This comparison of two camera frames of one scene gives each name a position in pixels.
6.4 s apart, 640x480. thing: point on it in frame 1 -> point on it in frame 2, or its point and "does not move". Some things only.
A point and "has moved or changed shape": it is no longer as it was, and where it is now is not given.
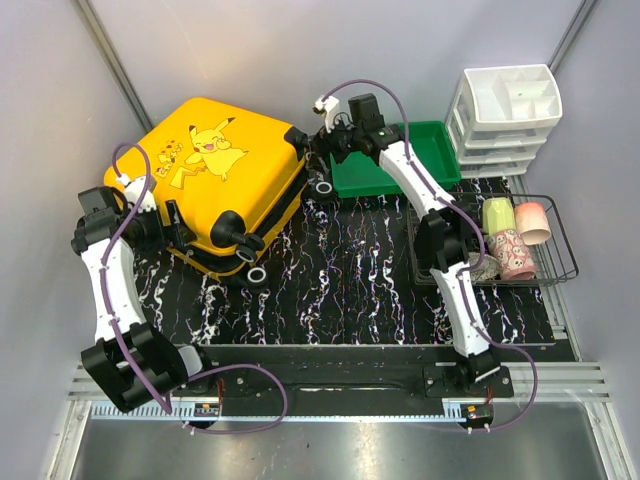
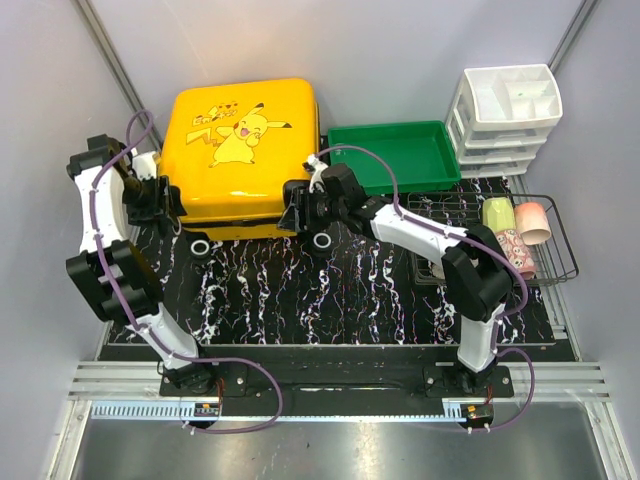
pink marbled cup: x=532 y=223 does not move
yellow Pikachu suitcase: x=235 y=177 has moved or changed shape
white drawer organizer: x=500 y=116 does not move
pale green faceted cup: x=498 y=215 does not move
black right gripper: x=322 y=141 -> x=294 y=220
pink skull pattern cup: x=513 y=257 does not move
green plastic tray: x=358 y=175 does not move
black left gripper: x=175 y=235 -> x=160 y=206
